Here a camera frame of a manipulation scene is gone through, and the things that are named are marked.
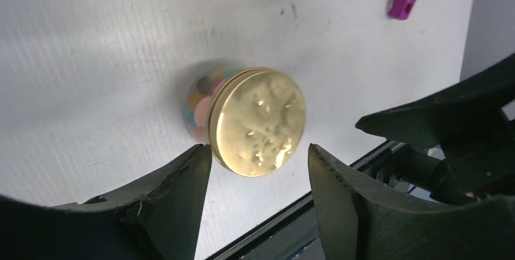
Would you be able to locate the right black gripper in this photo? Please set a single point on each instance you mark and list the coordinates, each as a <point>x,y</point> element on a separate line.
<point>458,142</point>

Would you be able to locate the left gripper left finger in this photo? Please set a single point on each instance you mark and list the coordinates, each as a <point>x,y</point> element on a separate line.
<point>154,217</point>

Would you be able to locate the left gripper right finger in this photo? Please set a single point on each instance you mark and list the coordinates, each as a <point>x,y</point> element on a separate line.
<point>361,218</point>

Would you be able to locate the clear plastic cup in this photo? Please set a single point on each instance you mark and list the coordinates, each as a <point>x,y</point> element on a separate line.
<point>207,77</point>

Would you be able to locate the gold ring lid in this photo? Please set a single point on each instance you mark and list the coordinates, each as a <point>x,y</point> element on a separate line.
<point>255,121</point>

